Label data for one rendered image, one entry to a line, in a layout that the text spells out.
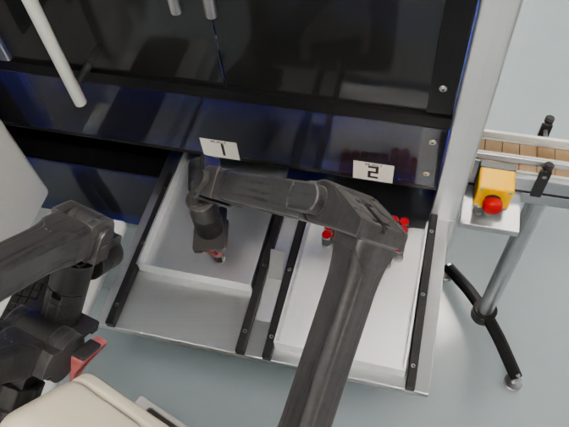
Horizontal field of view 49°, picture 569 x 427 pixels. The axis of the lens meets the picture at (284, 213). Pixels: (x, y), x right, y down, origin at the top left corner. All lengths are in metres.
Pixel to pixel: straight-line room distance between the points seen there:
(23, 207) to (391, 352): 0.94
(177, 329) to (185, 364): 0.93
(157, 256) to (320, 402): 0.75
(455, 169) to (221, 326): 0.58
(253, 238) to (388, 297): 0.33
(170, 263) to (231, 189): 0.40
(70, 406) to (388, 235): 0.43
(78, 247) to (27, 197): 0.78
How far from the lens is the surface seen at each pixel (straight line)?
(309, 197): 0.78
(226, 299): 1.34
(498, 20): 1.02
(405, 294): 1.33
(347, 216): 0.74
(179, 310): 1.35
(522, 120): 2.88
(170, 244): 1.43
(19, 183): 1.61
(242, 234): 1.41
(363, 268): 0.74
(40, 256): 0.81
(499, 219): 1.46
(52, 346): 0.95
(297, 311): 1.31
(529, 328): 2.35
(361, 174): 1.33
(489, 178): 1.33
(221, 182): 1.08
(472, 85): 1.11
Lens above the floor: 2.07
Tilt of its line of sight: 57 degrees down
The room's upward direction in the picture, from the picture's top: 7 degrees counter-clockwise
